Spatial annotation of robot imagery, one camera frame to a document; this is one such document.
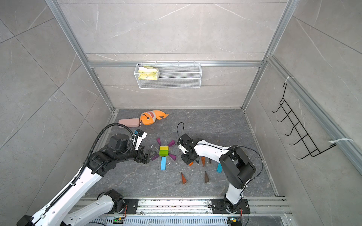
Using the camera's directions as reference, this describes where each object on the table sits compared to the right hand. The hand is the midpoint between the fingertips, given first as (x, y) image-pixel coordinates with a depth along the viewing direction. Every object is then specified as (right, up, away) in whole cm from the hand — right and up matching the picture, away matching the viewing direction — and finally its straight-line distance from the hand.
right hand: (188, 158), depth 90 cm
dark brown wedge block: (+10, -10, -9) cm, 17 cm away
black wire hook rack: (+53, +16, -26) cm, 61 cm away
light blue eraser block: (-16, -3, -2) cm, 17 cm away
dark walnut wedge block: (+14, -1, -1) cm, 14 cm away
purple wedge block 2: (-12, +8, +8) cm, 17 cm away
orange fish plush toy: (-30, +27, +14) cm, 42 cm away
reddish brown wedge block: (-3, -11, -7) cm, 14 cm away
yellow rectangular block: (-17, +6, +5) cm, 19 cm away
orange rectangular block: (+1, 0, -10) cm, 10 cm away
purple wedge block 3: (-11, +1, +1) cm, 11 cm away
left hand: (-20, +11, -19) cm, 30 cm away
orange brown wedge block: (+9, 0, -2) cm, 9 cm away
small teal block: (+19, -5, -4) cm, 20 cm away
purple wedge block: (-21, +10, +8) cm, 25 cm away
